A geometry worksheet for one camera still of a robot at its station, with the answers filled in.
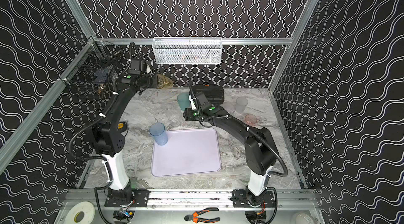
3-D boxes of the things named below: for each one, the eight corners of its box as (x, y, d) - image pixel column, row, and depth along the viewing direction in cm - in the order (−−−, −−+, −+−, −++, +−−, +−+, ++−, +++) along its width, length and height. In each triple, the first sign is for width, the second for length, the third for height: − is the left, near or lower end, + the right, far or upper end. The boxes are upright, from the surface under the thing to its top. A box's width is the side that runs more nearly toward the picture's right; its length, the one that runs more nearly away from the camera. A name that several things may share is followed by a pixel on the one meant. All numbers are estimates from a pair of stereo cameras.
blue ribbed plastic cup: (154, 146, 93) (148, 134, 82) (157, 135, 98) (151, 122, 87) (167, 146, 93) (162, 134, 82) (168, 135, 98) (164, 122, 87)
